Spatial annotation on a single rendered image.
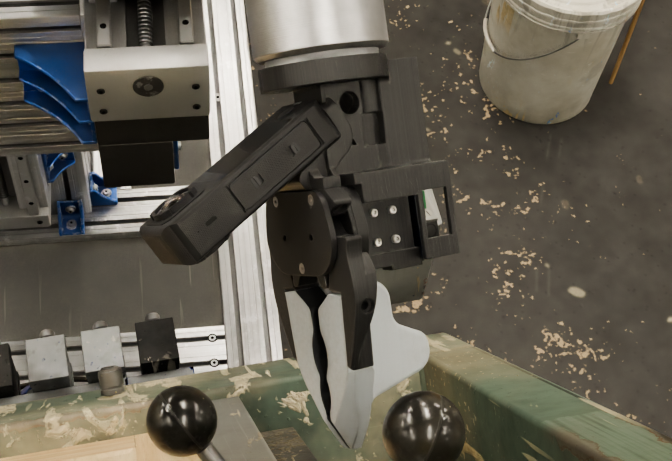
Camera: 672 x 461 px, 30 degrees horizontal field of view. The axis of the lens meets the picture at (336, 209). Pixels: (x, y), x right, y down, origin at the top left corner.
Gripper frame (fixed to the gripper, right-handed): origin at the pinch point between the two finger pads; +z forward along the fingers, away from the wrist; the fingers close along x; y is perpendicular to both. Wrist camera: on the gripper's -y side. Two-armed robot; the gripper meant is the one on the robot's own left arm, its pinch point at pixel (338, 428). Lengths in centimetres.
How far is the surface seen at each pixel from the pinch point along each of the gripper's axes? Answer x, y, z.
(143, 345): 75, 18, 4
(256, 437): 35.2, 11.5, 8.2
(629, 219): 127, 142, 8
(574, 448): 7.0, 22.1, 7.6
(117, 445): 54, 6, 10
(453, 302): 134, 102, 18
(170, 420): 1.2, -9.1, -2.4
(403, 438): -13.1, -4.0, -2.2
